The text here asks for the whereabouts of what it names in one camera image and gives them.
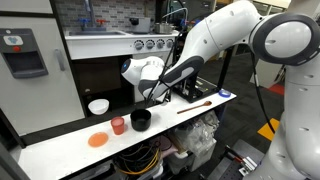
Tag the white bowl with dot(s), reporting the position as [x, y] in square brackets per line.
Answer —
[99, 106]

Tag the clear plastic storage bin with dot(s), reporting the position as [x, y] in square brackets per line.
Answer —
[191, 162]

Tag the orange plastic cup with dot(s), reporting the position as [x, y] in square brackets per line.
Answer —
[117, 124]

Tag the orange round lid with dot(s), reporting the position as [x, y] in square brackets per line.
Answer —
[98, 139]

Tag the long wooden spoon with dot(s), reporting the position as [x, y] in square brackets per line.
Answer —
[207, 103]

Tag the black bowl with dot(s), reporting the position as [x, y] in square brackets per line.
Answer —
[140, 119]

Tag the white toy refrigerator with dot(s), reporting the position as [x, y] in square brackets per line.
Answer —
[37, 88]

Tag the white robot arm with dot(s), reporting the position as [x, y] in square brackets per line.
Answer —
[291, 39]

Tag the black 3D printer frame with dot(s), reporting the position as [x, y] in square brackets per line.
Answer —
[195, 88]

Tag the clear plastic bag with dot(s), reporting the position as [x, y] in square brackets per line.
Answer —
[197, 135]

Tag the blue tape roll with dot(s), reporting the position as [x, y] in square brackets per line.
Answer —
[224, 93]

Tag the white toy kitchen stove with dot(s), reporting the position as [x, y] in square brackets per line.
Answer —
[97, 59]

